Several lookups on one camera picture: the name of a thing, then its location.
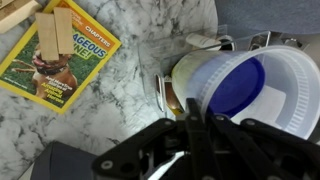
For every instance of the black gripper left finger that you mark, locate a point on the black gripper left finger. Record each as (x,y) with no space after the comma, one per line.
(142,154)

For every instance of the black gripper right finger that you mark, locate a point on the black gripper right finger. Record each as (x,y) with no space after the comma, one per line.
(251,150)

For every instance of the clear plastic cup blue lid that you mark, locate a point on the clear plastic cup blue lid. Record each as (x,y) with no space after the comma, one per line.
(277,85)

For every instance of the brown jar yellow lid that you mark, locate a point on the brown jar yellow lid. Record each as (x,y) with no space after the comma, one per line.
(165,95)

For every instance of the yellow animal book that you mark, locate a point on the yellow animal book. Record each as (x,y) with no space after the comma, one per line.
(56,84)

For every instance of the wooden blocks on book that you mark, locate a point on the wooden blocks on book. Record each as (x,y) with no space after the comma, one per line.
(55,33)

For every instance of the wooden blocks beside book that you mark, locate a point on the wooden blocks beside book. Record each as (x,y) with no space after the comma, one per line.
(15,12)

